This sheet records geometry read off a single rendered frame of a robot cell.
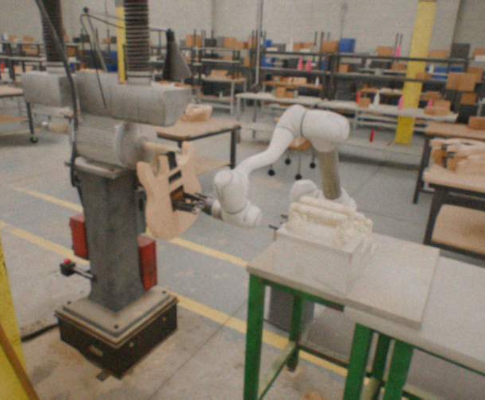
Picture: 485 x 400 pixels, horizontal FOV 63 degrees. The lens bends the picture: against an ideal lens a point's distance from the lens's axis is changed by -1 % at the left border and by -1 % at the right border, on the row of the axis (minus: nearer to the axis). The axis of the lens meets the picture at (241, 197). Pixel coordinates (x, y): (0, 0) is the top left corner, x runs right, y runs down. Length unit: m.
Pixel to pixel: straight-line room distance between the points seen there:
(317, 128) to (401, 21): 10.86
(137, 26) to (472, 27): 11.16
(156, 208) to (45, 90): 0.85
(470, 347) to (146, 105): 1.40
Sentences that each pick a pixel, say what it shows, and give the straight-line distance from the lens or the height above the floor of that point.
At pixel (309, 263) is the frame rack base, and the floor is 1.02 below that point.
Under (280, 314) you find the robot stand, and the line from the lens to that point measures 2.67.
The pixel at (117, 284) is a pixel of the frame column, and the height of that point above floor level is 0.46.
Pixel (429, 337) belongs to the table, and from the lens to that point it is 1.39.
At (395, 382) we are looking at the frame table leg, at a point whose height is 0.66.
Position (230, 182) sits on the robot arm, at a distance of 1.45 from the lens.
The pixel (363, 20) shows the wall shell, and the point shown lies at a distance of 12.82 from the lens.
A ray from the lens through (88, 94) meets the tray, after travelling 2.05.
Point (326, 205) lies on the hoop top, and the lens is 1.38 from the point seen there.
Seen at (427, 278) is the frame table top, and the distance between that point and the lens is 1.63.
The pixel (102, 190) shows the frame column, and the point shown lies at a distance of 2.09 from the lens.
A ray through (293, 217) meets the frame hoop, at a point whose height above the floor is 1.16.
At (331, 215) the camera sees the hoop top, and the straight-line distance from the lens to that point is 1.30.
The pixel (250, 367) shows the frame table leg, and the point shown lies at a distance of 1.80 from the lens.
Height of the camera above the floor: 1.69
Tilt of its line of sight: 21 degrees down
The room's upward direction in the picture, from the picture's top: 2 degrees clockwise
